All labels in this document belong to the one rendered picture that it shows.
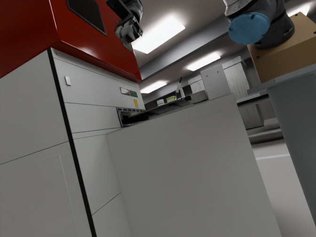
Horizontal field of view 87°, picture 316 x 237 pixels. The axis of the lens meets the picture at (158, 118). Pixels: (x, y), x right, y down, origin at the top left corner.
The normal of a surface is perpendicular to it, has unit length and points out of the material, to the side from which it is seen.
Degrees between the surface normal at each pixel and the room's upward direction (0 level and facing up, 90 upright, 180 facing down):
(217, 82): 90
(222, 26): 90
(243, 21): 137
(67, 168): 90
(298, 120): 90
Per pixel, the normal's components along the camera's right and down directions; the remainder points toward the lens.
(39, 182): -0.33, 0.01
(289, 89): -0.70, 0.15
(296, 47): -0.54, 0.08
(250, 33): -0.41, 0.87
